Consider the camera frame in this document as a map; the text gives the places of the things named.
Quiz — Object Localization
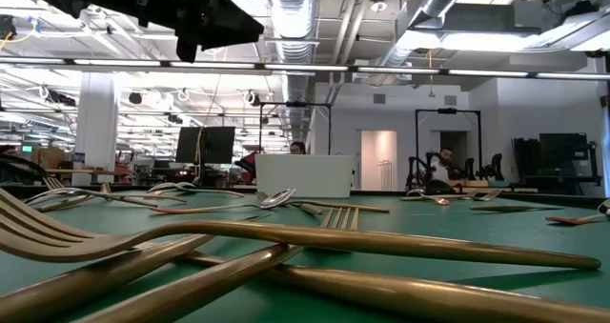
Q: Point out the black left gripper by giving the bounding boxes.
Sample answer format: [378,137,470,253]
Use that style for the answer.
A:
[118,0,266,64]

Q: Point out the silver spoon red handle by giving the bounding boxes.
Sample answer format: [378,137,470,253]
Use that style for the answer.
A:
[146,181,197,196]
[23,187,188,206]
[149,187,297,215]
[404,188,451,207]
[544,197,610,227]
[147,182,246,199]

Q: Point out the long LED light bar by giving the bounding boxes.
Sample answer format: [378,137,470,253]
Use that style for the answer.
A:
[0,55,610,82]

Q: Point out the black monitor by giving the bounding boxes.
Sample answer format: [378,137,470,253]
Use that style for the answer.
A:
[174,125,237,189]

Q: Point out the white column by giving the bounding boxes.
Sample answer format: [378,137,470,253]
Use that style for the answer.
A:
[71,71,121,187]

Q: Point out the white plastic bin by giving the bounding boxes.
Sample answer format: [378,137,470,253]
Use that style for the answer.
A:
[254,153,355,199]

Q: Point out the cardboard box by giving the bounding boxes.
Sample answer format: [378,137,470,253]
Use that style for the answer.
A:
[30,146,67,171]

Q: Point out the white door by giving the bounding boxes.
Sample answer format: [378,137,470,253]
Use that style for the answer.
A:
[359,129,398,192]

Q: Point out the green table mat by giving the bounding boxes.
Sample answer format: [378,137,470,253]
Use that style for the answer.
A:
[0,189,610,323]

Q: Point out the black equipment rack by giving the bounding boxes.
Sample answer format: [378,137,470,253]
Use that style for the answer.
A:
[511,131,602,187]

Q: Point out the black station frame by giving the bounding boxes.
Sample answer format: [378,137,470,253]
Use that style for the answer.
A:
[257,101,334,155]
[414,107,483,181]

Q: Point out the black ceiling camera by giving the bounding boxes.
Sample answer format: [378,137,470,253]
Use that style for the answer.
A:
[0,13,18,41]

